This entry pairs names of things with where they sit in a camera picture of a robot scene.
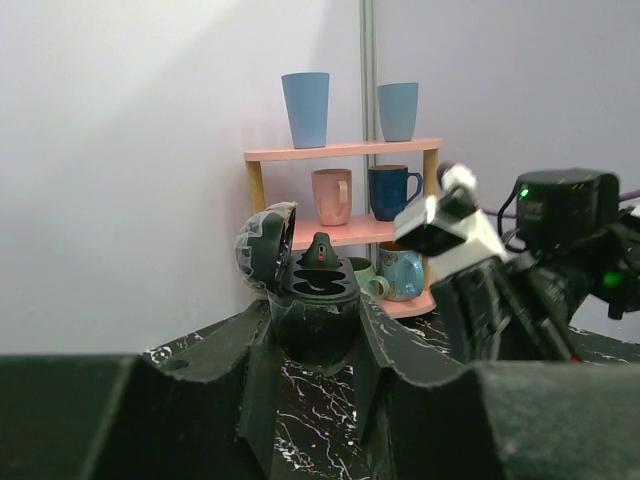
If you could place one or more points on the blue plastic cup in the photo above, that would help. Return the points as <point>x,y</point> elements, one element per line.
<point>306,96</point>
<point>398,104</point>

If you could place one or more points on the light blue mug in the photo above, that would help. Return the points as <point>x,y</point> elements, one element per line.
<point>403,271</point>

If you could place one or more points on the black earbud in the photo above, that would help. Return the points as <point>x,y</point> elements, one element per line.
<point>320,254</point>

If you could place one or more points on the right blue plastic cup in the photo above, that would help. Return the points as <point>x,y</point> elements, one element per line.
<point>398,104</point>

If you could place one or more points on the pink mug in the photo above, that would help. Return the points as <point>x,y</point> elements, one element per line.
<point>332,193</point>

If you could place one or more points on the green ceramic mug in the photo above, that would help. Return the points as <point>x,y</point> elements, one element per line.
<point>368,279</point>

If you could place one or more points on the pink three-tier shelf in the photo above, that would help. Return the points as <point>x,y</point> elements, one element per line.
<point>361,229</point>

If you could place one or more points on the black earbud charging case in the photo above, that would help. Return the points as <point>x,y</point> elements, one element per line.
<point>315,313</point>

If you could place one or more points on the dark blue mug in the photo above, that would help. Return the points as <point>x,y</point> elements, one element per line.
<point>388,190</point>

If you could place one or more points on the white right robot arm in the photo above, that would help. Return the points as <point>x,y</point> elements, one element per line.
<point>576,214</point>

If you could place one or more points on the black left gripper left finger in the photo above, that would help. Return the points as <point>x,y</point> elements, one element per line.
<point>207,412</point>

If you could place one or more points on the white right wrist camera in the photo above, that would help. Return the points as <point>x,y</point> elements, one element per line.
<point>451,231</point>

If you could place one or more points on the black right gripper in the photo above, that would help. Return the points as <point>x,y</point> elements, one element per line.
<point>517,310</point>

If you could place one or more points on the left blue plastic cup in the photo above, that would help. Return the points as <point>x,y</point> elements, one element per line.
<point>306,96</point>

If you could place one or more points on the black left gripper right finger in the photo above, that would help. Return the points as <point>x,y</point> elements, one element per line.
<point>423,415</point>

